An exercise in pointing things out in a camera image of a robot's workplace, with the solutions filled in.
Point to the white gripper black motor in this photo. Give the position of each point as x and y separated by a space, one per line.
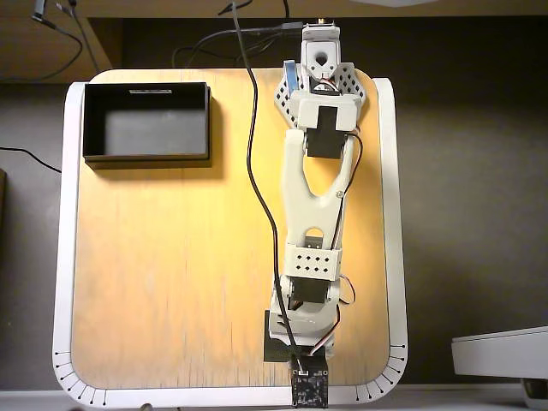
271 348

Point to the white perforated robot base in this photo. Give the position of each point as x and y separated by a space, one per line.
351 81

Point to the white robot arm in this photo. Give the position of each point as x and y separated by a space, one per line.
299 192

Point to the black open bin box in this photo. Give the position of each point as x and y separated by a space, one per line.
150 128

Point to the white plastic device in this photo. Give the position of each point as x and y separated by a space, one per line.
501 351

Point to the blue table clamp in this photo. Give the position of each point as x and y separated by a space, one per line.
292 79

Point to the white table rim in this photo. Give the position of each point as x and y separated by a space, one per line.
64 257

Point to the white rounded object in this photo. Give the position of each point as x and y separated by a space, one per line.
394 2

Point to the black wrist camera board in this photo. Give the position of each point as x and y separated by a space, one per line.
310 385

